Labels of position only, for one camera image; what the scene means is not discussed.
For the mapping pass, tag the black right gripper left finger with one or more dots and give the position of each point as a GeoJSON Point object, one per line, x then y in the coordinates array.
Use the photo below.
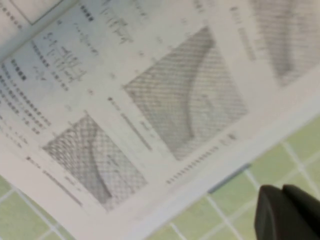
{"type": "Point", "coordinates": [272, 220]}

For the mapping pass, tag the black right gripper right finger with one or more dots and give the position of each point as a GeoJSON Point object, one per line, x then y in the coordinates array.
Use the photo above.
{"type": "Point", "coordinates": [308, 215]}

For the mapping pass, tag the illustrated technical book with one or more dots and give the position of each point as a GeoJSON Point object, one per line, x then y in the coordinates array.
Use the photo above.
{"type": "Point", "coordinates": [150, 100]}

